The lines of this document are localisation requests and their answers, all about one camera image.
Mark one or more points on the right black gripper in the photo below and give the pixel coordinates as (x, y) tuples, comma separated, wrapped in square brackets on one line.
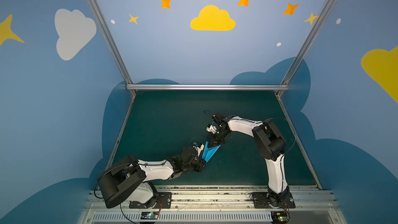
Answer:
[(221, 134)]

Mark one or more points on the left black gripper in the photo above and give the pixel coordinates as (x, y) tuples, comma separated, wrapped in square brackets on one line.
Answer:
[(201, 156)]

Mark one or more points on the blue square paper sheet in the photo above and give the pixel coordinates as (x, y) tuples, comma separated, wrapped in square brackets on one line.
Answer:
[(208, 152)]

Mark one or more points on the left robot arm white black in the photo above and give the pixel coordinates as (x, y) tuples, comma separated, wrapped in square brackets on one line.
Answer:
[(131, 178)]

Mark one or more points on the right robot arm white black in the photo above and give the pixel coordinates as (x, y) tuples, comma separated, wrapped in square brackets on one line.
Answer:
[(269, 142)]

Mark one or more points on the left green circuit board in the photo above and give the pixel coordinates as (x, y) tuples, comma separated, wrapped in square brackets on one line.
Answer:
[(149, 216)]

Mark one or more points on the green circuit board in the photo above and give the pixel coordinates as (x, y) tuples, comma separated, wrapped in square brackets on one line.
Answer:
[(279, 217), (149, 216)]

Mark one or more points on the back horizontal aluminium bar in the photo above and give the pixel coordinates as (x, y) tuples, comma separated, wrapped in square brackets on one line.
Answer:
[(208, 87)]

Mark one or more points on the right green circuit board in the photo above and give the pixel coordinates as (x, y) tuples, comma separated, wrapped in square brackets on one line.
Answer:
[(279, 217)]

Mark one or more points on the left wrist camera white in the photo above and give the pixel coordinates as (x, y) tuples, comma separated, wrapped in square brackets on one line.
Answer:
[(199, 147)]

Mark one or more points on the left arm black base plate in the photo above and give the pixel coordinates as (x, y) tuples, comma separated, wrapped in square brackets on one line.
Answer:
[(162, 199)]

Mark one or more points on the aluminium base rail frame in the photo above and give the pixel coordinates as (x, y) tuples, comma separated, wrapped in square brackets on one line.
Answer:
[(219, 204)]

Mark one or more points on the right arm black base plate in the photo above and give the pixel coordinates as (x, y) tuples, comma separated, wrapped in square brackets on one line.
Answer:
[(271, 200)]

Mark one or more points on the right slanted aluminium post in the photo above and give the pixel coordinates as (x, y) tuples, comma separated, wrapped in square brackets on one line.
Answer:
[(315, 29)]

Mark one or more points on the slanted aluminium post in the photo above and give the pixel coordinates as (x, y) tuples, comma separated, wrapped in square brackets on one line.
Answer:
[(101, 21), (315, 29)]

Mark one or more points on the left slanted aluminium post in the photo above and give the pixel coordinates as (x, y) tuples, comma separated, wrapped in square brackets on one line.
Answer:
[(101, 21)]

